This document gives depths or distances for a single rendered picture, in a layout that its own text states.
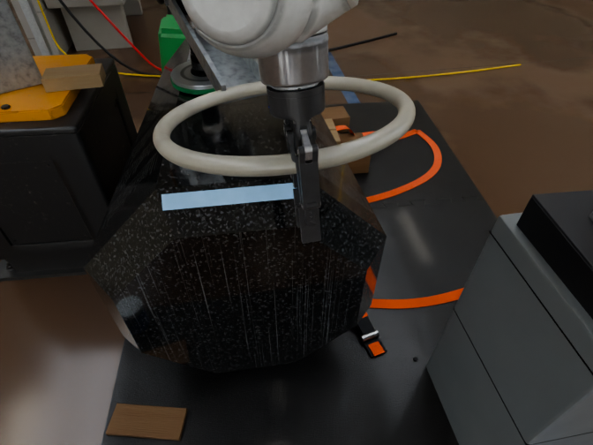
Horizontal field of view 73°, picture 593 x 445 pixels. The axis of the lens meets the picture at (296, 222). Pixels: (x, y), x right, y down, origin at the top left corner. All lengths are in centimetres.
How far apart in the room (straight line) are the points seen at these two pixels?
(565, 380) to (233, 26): 93
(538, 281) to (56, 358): 166
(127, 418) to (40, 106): 112
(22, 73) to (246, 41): 158
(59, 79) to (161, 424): 127
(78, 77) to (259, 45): 146
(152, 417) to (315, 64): 134
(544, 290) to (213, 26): 87
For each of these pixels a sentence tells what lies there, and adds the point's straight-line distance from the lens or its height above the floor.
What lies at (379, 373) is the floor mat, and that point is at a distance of 163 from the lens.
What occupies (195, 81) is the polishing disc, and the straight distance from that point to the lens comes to 138.
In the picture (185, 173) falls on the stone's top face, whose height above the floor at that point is 87.
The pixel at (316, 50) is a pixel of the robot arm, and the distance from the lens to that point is 51.
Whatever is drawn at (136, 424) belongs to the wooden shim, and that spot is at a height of 3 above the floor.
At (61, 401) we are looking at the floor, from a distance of 179.
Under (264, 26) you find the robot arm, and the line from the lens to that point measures 30.
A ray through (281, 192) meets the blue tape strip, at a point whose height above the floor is 84.
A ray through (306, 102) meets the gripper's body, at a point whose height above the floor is 122.
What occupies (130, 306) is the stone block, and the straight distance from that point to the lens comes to 121.
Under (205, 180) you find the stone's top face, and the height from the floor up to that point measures 87.
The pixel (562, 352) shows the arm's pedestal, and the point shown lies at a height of 70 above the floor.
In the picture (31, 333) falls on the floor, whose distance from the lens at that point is 201.
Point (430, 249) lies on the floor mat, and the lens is 205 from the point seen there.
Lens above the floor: 147
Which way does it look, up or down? 44 degrees down
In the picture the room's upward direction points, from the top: straight up
